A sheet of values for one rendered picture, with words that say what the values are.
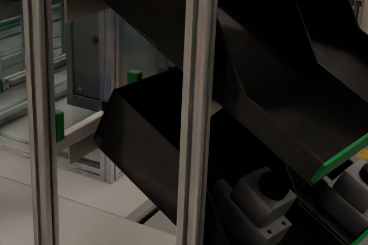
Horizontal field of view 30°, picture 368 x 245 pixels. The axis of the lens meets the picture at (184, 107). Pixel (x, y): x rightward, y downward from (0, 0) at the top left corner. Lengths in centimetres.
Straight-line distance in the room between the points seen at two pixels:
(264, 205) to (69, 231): 79
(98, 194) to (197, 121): 97
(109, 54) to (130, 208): 33
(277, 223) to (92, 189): 90
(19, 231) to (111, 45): 42
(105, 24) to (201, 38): 90
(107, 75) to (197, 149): 90
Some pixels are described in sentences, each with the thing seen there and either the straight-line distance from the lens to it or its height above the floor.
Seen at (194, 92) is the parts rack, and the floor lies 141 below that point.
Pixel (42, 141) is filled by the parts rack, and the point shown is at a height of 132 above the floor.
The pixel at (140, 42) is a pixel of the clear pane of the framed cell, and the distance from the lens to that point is 157.
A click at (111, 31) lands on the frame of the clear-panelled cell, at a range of 144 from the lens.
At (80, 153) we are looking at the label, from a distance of 77.
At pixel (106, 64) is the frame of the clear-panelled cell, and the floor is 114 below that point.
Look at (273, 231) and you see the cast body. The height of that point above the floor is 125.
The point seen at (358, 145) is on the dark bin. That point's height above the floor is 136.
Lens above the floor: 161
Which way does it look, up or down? 22 degrees down
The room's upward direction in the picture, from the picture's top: 3 degrees clockwise
